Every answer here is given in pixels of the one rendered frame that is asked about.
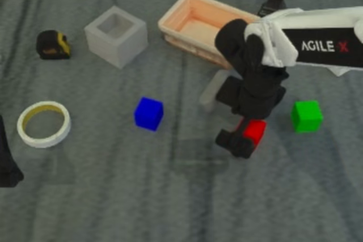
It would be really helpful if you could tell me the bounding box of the red cube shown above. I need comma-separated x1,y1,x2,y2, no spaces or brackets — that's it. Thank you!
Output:
243,119,268,148

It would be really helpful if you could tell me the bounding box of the green cube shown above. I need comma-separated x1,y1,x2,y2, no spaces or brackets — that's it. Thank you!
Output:
290,100,324,134

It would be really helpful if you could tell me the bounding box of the blue cube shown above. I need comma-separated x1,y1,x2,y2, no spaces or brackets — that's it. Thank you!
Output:
133,96,164,133

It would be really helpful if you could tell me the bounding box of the pink rectangular tray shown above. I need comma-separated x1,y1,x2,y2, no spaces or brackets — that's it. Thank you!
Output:
157,0,262,71

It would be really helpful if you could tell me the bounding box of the grey square open box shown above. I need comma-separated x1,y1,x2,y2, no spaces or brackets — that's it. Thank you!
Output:
83,5,149,70

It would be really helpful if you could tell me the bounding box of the black and yellow tape measure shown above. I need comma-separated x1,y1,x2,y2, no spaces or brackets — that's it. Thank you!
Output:
36,29,71,61

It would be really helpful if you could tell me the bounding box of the white tape roll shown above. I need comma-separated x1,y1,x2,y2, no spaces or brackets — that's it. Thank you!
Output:
16,100,72,149

